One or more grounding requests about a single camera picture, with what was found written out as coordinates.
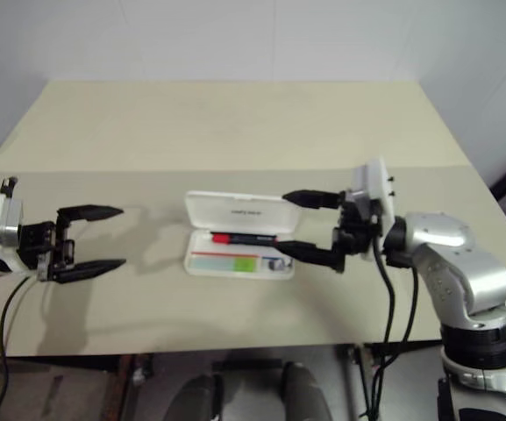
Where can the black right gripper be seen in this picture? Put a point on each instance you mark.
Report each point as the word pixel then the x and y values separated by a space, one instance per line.
pixel 358 232

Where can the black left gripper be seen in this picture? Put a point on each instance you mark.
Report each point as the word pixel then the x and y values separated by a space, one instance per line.
pixel 42 241

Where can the small grey sharpener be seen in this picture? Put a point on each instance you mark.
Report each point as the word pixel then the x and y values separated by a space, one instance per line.
pixel 274 264

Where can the red and black marker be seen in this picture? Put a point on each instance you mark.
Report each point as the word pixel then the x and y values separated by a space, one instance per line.
pixel 244 238

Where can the white plastic pencil case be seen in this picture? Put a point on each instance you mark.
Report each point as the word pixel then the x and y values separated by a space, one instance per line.
pixel 239 210

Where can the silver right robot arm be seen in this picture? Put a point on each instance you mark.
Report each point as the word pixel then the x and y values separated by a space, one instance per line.
pixel 450 245

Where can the thin red-brown stick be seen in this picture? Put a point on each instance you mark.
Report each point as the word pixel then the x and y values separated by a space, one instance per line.
pixel 226 254

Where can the metal table leg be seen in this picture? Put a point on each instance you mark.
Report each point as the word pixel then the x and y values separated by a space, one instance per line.
pixel 136 386
pixel 360 381

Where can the dark rounded shape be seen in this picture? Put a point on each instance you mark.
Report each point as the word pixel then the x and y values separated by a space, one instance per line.
pixel 200 399
pixel 305 394

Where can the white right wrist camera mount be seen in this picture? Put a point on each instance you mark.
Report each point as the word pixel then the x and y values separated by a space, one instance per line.
pixel 377 184

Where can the black table frame bar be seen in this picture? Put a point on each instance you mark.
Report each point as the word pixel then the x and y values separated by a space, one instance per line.
pixel 59 360

